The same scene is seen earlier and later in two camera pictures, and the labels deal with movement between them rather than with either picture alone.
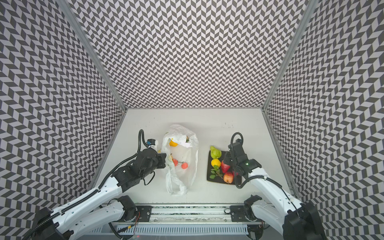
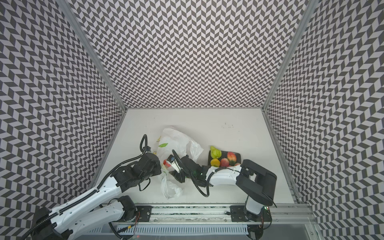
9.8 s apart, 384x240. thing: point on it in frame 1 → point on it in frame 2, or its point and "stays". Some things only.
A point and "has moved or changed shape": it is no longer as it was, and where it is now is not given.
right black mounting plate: (238, 213) stays
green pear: (215, 153) stays
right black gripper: (226, 160) → (177, 175)
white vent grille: (178, 229) stays
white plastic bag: (180, 151) has moved or changed shape
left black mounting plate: (145, 211) stays
